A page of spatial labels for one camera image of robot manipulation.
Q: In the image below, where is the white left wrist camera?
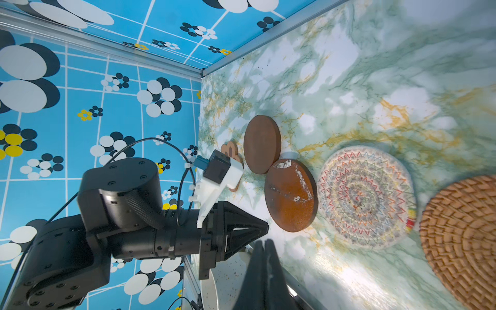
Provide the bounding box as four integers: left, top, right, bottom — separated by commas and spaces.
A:
189, 150, 244, 229

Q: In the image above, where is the metal serving tray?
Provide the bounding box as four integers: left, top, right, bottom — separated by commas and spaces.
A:
181, 255, 311, 310

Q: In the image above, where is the dark brown round wooden coaster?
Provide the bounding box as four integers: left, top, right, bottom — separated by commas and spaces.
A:
243, 115, 281, 174

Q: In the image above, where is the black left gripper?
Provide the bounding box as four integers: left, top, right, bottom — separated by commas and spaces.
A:
108, 201, 269, 280

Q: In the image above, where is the tan rattan round coaster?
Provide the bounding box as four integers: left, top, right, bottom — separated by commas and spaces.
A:
420, 175, 495, 309

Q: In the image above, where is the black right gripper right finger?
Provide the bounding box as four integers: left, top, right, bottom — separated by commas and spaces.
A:
265, 239, 297, 310

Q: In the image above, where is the multicolour woven round coaster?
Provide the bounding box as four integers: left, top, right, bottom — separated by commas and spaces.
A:
317, 145, 417, 249

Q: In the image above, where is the rusty brown round coaster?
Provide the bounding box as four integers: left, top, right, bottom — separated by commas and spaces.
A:
264, 159, 319, 233

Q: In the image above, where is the paw print cork coaster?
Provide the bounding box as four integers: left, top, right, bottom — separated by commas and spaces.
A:
220, 142, 244, 192

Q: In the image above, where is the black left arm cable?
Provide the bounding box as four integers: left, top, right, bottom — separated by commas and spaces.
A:
0, 136, 196, 303

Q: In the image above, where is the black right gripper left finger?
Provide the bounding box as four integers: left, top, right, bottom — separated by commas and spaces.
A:
233, 241, 267, 310

